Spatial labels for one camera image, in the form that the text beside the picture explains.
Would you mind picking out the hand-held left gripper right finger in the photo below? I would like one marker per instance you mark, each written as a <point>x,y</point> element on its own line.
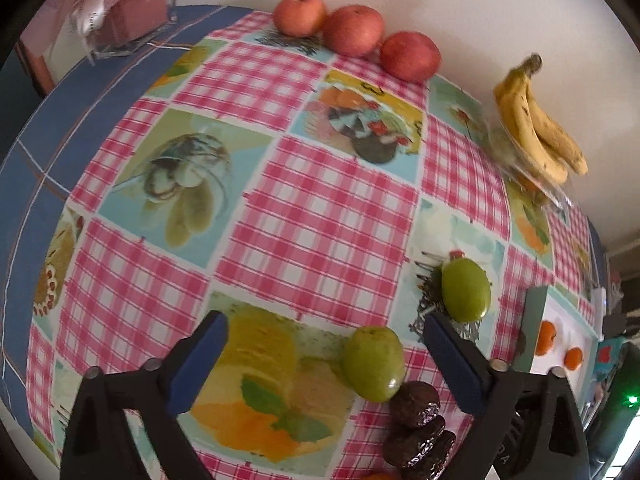
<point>455,360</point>

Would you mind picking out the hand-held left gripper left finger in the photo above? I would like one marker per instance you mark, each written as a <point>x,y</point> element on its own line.
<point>200,360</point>

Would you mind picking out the green round fruit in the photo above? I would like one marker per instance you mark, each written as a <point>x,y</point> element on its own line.
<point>465,289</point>
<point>372,362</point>

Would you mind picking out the small orange tangerine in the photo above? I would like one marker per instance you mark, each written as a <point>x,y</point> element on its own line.
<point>573,358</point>
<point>546,337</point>

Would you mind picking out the orange fruit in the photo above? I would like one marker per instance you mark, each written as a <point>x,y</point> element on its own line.
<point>377,476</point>

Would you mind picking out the pink chequered tablecloth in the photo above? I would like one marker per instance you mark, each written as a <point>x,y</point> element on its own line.
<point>325,220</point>

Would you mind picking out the clear plastic container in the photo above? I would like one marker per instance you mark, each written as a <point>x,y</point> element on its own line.
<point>505,155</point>

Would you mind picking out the yellow banana bunch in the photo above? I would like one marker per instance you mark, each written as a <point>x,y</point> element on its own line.
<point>535,130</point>

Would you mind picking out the blue tablecloth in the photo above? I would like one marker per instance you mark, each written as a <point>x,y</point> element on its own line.
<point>50,135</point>

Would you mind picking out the red apple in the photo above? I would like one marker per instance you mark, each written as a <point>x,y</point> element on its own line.
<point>410,56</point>
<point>353,30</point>
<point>300,14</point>

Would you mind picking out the wooden chair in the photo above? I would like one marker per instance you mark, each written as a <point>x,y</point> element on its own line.
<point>37,65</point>

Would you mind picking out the glass vase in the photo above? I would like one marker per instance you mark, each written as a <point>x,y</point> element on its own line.
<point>135,15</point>

